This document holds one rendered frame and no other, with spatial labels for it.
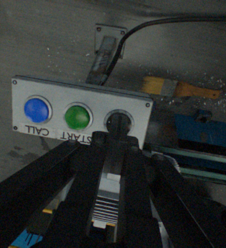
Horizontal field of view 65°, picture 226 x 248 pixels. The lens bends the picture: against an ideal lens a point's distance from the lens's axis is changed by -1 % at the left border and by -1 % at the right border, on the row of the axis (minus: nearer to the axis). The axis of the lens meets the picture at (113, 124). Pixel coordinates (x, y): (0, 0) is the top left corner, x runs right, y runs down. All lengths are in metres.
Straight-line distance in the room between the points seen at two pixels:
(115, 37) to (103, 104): 0.25
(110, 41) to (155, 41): 0.10
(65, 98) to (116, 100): 0.06
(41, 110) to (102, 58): 0.17
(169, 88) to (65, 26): 0.29
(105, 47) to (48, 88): 0.20
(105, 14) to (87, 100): 0.26
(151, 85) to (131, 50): 0.10
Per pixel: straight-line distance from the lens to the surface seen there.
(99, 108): 0.21
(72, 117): 0.22
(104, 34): 0.44
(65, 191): 0.77
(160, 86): 0.50
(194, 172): 0.61
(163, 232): 0.46
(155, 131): 0.49
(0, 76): 0.64
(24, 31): 0.52
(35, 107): 0.23
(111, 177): 0.39
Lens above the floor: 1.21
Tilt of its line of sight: 42 degrees down
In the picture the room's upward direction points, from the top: 169 degrees counter-clockwise
